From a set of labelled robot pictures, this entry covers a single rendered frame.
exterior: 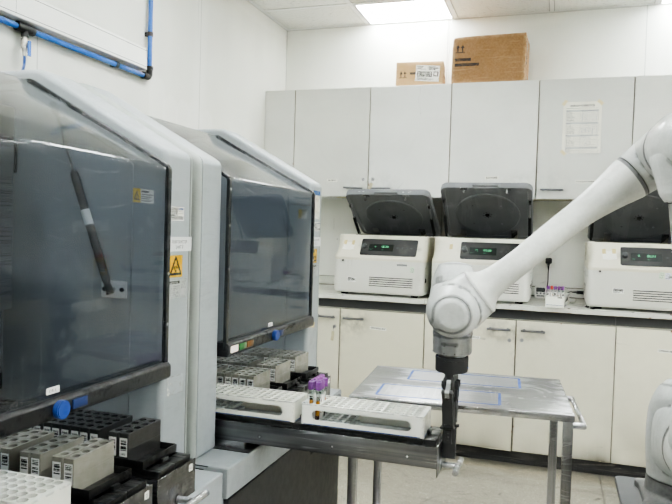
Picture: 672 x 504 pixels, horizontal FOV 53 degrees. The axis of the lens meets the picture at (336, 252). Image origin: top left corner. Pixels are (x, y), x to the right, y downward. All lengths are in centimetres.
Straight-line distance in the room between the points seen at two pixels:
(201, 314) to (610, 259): 270
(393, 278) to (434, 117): 104
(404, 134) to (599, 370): 179
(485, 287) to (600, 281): 250
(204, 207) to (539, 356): 265
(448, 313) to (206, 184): 64
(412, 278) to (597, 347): 106
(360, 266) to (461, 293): 269
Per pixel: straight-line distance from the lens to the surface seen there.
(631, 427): 397
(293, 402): 165
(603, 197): 154
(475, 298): 135
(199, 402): 162
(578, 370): 389
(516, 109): 419
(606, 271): 384
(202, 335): 160
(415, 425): 157
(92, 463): 130
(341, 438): 161
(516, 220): 423
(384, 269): 395
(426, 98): 427
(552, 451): 235
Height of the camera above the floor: 128
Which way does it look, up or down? 2 degrees down
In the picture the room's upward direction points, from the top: 2 degrees clockwise
